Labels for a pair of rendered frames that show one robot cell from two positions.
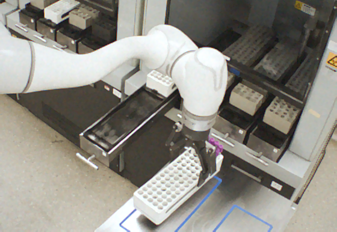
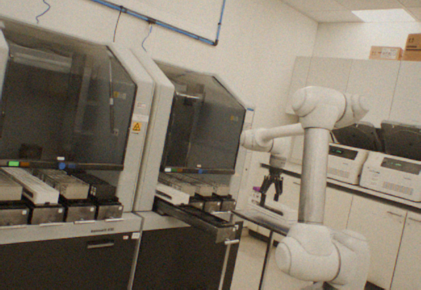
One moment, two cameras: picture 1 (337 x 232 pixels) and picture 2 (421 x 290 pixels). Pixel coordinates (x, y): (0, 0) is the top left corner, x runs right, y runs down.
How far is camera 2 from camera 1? 232 cm
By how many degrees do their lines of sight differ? 79
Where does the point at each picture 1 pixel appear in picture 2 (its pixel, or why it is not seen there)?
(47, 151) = not seen: outside the picture
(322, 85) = (239, 156)
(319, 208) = not seen: hidden behind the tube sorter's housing
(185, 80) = (284, 141)
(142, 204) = (293, 214)
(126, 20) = (130, 170)
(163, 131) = (171, 242)
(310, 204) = not seen: hidden behind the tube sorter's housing
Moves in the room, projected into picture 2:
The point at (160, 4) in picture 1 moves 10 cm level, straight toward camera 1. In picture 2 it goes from (159, 146) to (177, 150)
